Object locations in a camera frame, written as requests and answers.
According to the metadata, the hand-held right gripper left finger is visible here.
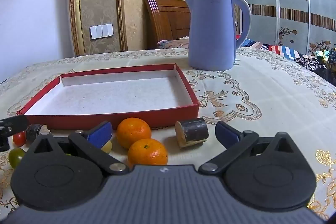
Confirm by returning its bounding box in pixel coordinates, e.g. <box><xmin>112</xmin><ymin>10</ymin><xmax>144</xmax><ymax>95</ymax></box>
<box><xmin>25</xmin><ymin>120</ymin><xmax>130</xmax><ymax>176</ymax></box>

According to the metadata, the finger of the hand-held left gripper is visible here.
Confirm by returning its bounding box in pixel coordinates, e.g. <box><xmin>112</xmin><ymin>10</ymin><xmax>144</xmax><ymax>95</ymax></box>
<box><xmin>0</xmin><ymin>115</ymin><xmax>29</xmax><ymax>152</ymax></box>

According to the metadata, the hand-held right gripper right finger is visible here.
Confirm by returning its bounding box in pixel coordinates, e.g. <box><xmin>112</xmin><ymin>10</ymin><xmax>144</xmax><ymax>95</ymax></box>
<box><xmin>199</xmin><ymin>121</ymin><xmax>300</xmax><ymax>176</ymax></box>

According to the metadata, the red cherry tomato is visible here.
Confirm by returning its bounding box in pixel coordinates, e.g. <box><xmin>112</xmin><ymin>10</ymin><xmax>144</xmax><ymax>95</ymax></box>
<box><xmin>13</xmin><ymin>131</ymin><xmax>27</xmax><ymax>147</ymax></box>

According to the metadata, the small dark sugarcane piece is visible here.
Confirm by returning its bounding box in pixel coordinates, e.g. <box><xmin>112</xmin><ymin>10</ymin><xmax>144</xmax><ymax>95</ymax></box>
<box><xmin>25</xmin><ymin>124</ymin><xmax>50</xmax><ymax>143</ymax></box>

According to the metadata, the orange tangerine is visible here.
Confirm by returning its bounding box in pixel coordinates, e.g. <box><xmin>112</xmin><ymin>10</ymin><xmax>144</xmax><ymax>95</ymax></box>
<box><xmin>116</xmin><ymin>117</ymin><xmax>152</xmax><ymax>149</ymax></box>
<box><xmin>127</xmin><ymin>138</ymin><xmax>168</xmax><ymax>166</ymax></box>

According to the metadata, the green tomato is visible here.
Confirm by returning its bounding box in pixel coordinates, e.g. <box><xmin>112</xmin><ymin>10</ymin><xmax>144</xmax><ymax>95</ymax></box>
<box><xmin>8</xmin><ymin>148</ymin><xmax>27</xmax><ymax>169</ymax></box>

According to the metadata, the red cardboard box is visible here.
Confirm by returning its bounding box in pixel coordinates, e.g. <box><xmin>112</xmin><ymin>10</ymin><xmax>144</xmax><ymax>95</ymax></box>
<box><xmin>16</xmin><ymin>63</ymin><xmax>200</xmax><ymax>131</ymax></box>

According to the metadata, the yellow cherry tomato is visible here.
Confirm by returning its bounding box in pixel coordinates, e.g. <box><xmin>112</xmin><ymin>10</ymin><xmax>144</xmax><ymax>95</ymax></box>
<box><xmin>101</xmin><ymin>140</ymin><xmax>113</xmax><ymax>154</ymax></box>

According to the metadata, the cream embroidered tablecloth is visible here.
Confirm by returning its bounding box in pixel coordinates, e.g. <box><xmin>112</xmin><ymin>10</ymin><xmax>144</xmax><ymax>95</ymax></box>
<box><xmin>0</xmin><ymin>47</ymin><xmax>336</xmax><ymax>214</ymax></box>

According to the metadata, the striped colourful blanket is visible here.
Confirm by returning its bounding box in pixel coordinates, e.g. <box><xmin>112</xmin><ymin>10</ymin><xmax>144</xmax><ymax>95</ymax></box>
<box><xmin>241</xmin><ymin>39</ymin><xmax>305</xmax><ymax>60</ymax></box>

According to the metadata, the blue electric kettle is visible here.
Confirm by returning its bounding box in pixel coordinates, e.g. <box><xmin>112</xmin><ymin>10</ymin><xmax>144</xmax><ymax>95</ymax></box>
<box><xmin>184</xmin><ymin>0</ymin><xmax>252</xmax><ymax>72</ymax></box>

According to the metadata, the brown cloth bundle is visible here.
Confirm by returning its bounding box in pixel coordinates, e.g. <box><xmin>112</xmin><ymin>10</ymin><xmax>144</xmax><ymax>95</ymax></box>
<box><xmin>157</xmin><ymin>36</ymin><xmax>189</xmax><ymax>49</ymax></box>

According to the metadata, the dark floral cloth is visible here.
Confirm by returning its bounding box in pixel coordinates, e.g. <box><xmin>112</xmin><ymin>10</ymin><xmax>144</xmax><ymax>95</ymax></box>
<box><xmin>294</xmin><ymin>48</ymin><xmax>336</xmax><ymax>83</ymax></box>

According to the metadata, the wooden bed headboard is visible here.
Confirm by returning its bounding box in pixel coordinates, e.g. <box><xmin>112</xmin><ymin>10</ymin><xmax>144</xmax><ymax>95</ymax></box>
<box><xmin>143</xmin><ymin>0</ymin><xmax>192</xmax><ymax>50</ymax></box>

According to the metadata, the white wall light switch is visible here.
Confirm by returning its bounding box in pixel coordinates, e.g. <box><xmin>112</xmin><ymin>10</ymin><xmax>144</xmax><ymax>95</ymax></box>
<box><xmin>90</xmin><ymin>24</ymin><xmax>114</xmax><ymax>40</ymax></box>

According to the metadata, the gold wall moulding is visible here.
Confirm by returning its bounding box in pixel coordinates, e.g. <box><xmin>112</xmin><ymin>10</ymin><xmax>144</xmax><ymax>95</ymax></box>
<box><xmin>115</xmin><ymin>0</ymin><xmax>128</xmax><ymax>52</ymax></box>
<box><xmin>69</xmin><ymin>0</ymin><xmax>86</xmax><ymax>56</ymax></box>

